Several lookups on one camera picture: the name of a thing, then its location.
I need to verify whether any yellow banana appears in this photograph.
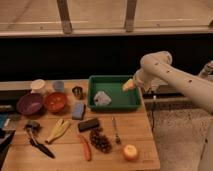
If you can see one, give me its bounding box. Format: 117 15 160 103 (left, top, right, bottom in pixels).
45 119 71 144

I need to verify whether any small metal cup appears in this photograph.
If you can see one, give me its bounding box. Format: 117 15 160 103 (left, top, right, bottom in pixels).
72 86 83 99

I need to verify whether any dark grape bunch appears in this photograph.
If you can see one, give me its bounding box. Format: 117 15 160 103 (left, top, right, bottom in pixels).
89 127 112 153

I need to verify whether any metal fork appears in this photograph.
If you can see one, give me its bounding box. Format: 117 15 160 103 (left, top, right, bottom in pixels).
112 117 121 144

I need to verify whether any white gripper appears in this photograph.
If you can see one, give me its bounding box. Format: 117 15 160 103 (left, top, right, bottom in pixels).
122 69 151 92

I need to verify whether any crumpled white cloth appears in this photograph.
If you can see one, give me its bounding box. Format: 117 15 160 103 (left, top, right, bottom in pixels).
93 91 112 106

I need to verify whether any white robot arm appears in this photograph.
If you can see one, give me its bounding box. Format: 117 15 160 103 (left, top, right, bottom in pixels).
122 51 213 171

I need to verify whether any grey metal bracket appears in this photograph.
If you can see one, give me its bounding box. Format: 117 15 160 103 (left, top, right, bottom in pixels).
198 60 213 78

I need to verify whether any green plastic tray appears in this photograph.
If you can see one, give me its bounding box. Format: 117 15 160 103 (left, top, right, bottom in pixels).
87 75 141 112

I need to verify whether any red bowl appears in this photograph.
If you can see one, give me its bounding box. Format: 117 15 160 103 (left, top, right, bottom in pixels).
44 92 67 113

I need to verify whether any white cup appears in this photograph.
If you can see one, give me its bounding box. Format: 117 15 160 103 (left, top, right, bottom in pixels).
30 79 46 94

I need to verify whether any orange apple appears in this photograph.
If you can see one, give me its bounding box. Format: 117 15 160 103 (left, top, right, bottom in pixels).
122 144 139 161

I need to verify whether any blue sponge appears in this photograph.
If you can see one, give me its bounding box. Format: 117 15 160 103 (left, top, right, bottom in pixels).
72 102 85 120

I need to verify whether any orange carrot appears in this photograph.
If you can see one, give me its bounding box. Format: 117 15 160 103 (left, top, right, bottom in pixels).
78 134 92 161

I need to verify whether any black handled tool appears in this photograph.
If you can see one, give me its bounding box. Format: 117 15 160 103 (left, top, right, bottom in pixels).
24 120 55 158

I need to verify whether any blue-grey cup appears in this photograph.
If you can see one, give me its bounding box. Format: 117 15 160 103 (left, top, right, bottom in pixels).
53 81 64 92

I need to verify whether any purple bowl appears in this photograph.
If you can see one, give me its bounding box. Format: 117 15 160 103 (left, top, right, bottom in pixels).
16 93 43 115

